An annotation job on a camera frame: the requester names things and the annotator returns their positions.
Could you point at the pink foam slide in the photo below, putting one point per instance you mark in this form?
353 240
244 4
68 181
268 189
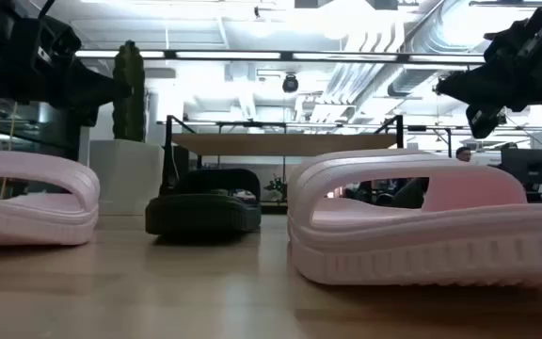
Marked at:
31 221
417 254

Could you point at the long overhead light bar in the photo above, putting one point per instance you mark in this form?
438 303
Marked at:
228 55

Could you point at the round black ceiling fixture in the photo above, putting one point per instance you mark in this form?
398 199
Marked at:
290 84

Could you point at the person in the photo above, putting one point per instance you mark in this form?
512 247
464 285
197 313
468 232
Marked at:
464 154

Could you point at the green cactus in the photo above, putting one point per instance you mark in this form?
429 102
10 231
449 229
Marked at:
129 94

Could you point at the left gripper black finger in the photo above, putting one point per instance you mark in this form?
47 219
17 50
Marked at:
94 100
97 82

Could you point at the black machine with green lights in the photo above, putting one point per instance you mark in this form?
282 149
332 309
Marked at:
276 186

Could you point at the white plant pot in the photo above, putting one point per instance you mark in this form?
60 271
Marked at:
125 179

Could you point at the black computer monitor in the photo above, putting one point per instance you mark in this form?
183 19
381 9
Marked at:
530 165

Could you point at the wooden shelf with black legs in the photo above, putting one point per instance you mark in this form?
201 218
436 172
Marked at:
280 143

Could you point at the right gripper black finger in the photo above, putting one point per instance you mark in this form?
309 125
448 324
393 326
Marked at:
483 77
487 98

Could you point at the silver ventilation duct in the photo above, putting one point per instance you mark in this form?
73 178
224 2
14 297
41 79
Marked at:
421 75

